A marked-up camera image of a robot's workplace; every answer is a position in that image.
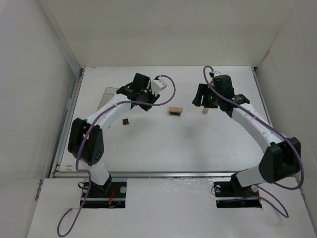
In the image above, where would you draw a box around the light wood cylinder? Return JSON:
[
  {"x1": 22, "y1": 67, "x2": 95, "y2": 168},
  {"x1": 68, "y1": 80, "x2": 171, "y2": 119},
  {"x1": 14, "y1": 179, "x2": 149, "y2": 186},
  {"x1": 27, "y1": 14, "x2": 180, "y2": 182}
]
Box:
[{"x1": 202, "y1": 108, "x2": 209, "y2": 115}]

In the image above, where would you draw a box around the light long wood block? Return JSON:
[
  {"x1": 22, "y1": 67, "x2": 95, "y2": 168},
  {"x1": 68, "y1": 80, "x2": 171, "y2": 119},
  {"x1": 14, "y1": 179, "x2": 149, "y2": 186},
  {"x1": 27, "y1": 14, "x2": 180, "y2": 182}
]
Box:
[{"x1": 169, "y1": 107, "x2": 183, "y2": 113}]

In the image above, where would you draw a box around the dark brown L block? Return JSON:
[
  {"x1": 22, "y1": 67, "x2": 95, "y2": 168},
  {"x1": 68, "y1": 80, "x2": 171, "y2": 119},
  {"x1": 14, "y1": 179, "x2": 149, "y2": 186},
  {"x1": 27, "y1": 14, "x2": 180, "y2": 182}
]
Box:
[{"x1": 169, "y1": 111, "x2": 181, "y2": 116}]

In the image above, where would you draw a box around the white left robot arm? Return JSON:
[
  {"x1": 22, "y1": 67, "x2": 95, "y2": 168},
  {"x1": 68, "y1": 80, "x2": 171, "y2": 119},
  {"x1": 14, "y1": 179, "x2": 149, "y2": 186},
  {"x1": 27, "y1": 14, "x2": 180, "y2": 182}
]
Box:
[{"x1": 67, "y1": 73, "x2": 167, "y2": 196}]

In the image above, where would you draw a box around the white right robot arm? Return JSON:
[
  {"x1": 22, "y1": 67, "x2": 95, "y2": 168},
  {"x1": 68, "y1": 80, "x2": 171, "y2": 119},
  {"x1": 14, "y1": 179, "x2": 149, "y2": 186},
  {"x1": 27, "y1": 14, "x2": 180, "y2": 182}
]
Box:
[{"x1": 192, "y1": 72, "x2": 302, "y2": 196}]

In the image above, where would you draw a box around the clear plastic box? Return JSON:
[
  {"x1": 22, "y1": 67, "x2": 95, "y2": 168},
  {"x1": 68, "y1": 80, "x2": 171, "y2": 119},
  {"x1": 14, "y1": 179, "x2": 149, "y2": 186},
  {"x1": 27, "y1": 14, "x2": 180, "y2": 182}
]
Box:
[{"x1": 97, "y1": 87, "x2": 118, "y2": 110}]

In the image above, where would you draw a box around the dark brown wood cube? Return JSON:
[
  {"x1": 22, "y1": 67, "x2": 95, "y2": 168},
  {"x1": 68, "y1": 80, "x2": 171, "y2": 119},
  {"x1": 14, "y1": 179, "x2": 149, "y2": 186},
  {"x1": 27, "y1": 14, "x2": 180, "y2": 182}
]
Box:
[{"x1": 122, "y1": 119, "x2": 129, "y2": 125}]

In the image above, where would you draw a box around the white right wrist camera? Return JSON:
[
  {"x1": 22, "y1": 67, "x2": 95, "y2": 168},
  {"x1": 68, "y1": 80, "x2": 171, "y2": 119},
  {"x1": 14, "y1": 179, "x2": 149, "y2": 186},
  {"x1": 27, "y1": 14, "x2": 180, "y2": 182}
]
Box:
[{"x1": 209, "y1": 71, "x2": 222, "y2": 77}]

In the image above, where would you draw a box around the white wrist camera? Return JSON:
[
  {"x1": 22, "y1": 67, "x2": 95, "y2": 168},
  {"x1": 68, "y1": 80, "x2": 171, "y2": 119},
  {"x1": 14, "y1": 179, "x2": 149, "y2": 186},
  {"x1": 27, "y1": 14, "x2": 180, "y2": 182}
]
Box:
[
  {"x1": 151, "y1": 79, "x2": 167, "y2": 95},
  {"x1": 209, "y1": 71, "x2": 222, "y2": 77}
]

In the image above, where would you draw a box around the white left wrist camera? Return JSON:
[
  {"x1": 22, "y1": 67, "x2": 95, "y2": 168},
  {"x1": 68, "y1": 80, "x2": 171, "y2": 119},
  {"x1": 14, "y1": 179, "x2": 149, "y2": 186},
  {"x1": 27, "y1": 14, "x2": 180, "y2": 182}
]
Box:
[{"x1": 151, "y1": 79, "x2": 167, "y2": 95}]

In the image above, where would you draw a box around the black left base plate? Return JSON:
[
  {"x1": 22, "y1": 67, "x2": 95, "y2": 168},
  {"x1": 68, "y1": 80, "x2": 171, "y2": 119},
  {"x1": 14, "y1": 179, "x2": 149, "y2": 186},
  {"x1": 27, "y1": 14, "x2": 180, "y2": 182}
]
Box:
[{"x1": 87, "y1": 180, "x2": 127, "y2": 201}]

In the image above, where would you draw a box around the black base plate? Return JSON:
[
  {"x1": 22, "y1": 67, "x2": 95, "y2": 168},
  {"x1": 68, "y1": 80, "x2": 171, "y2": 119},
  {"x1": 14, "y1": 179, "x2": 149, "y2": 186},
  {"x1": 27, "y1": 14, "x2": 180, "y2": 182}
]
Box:
[
  {"x1": 87, "y1": 180, "x2": 127, "y2": 201},
  {"x1": 213, "y1": 181, "x2": 258, "y2": 198}
]

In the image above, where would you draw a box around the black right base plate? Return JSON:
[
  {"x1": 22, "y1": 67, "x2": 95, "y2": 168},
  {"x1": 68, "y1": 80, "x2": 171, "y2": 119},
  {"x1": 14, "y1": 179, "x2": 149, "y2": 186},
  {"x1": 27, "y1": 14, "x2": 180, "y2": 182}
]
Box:
[{"x1": 213, "y1": 181, "x2": 258, "y2": 198}]

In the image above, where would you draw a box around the aluminium frame rail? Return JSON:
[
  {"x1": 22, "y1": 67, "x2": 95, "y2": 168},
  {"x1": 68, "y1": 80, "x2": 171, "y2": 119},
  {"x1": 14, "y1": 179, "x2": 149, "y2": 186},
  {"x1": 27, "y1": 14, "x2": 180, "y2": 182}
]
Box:
[{"x1": 51, "y1": 171, "x2": 235, "y2": 178}]

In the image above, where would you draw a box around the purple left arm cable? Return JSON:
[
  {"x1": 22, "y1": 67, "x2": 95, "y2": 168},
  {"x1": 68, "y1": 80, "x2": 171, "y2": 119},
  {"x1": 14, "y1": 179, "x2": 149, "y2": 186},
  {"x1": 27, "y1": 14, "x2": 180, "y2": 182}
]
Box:
[{"x1": 56, "y1": 75, "x2": 176, "y2": 238}]

